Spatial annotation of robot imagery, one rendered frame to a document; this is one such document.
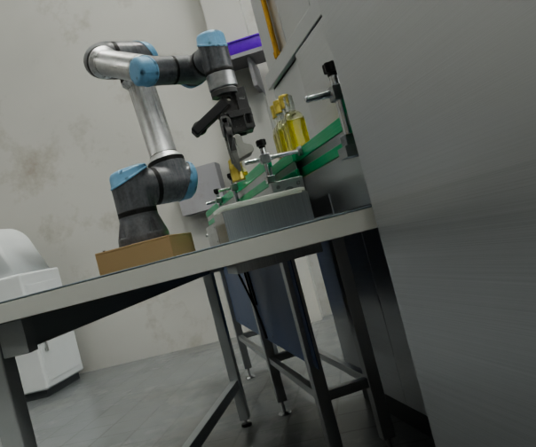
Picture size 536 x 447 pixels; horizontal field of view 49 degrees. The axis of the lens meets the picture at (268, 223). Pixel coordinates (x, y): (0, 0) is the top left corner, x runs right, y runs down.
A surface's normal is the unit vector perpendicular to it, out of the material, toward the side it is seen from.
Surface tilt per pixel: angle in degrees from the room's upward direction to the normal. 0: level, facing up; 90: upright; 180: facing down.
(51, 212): 90
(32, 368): 90
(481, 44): 90
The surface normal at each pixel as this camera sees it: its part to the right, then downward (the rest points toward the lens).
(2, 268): -0.15, 0.02
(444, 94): -0.95, 0.24
